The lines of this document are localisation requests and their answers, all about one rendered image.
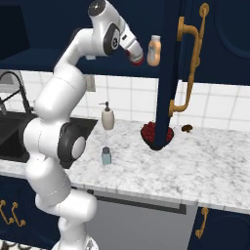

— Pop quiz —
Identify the white soap dispenser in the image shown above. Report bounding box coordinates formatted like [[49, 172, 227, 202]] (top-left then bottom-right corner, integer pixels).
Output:
[[99, 101, 116, 132]]

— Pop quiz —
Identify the gold base cabinet handle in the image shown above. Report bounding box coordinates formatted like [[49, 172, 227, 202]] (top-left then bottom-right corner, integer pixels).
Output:
[[194, 206, 210, 240]]

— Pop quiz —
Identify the dark blue closed cabinet door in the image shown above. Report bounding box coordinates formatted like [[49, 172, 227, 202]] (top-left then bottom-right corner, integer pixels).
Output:
[[177, 0, 250, 87]]

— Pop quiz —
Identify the gold cabinet door handle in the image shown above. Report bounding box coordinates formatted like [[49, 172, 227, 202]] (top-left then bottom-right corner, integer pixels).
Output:
[[168, 2, 210, 118]]

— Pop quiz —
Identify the dark blue base cabinet door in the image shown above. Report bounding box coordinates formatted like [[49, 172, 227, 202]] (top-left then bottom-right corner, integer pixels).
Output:
[[0, 174, 63, 250], [187, 206, 250, 250]]

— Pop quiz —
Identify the dark blue open cabinet door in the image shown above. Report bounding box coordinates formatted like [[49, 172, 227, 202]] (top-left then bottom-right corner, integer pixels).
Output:
[[152, 0, 184, 151]]

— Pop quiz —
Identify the black sink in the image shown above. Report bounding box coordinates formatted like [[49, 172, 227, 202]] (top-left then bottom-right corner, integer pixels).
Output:
[[0, 110, 100, 170]]

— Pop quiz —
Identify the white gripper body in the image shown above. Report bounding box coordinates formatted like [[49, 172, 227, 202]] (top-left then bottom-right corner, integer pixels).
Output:
[[124, 38, 145, 64]]

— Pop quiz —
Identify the dark blue wall cabinet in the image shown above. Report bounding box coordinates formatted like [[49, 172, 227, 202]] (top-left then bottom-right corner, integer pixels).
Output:
[[0, 0, 164, 79]]

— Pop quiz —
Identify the black tap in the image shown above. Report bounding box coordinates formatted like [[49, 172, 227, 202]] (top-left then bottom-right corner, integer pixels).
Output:
[[0, 70, 33, 115]]

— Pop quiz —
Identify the dark dishwasher handle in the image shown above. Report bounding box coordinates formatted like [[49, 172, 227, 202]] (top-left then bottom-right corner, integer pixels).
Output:
[[71, 187, 188, 216]]

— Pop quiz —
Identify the gold hooked cabinet handle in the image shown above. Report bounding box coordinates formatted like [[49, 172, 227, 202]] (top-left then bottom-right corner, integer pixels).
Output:
[[11, 201, 27, 228], [0, 199, 15, 227]]

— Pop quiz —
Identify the small brown round object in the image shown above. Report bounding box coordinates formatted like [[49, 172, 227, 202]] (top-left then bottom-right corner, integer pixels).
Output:
[[181, 123, 193, 134]]

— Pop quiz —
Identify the orange condiment bottle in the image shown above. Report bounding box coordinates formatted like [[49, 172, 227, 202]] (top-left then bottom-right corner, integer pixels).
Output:
[[146, 34, 162, 67]]

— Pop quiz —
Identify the grey dishwasher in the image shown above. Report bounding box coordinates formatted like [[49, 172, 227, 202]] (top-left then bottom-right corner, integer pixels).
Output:
[[71, 186, 199, 250]]

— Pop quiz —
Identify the pale blue shaker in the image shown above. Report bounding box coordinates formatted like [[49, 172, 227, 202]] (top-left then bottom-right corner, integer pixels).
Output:
[[101, 146, 112, 166]]

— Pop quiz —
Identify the white wall outlet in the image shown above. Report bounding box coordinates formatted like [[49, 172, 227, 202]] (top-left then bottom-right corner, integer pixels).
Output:
[[85, 74, 97, 93]]

